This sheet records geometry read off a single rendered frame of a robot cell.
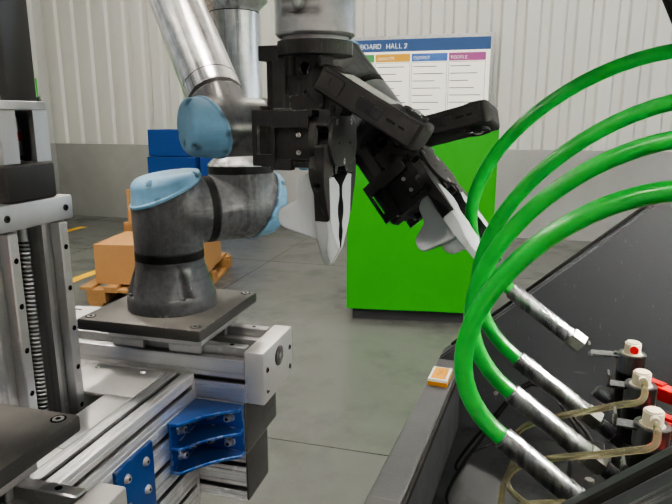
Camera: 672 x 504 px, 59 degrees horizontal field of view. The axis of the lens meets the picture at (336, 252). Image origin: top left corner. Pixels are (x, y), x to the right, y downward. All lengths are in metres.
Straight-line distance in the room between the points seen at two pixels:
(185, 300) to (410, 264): 3.07
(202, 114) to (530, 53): 6.49
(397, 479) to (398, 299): 3.36
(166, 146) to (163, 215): 6.24
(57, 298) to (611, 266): 0.82
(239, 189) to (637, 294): 0.66
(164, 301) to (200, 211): 0.16
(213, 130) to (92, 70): 8.17
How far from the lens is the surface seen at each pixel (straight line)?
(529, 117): 0.66
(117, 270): 4.72
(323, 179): 0.54
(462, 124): 0.68
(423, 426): 0.85
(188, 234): 1.01
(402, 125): 0.54
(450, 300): 4.07
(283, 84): 0.59
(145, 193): 1.01
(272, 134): 0.57
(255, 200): 1.05
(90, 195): 9.05
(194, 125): 0.75
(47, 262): 0.92
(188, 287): 1.02
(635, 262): 1.01
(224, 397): 1.03
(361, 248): 3.99
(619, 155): 0.50
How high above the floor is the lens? 1.36
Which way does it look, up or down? 13 degrees down
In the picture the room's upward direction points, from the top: straight up
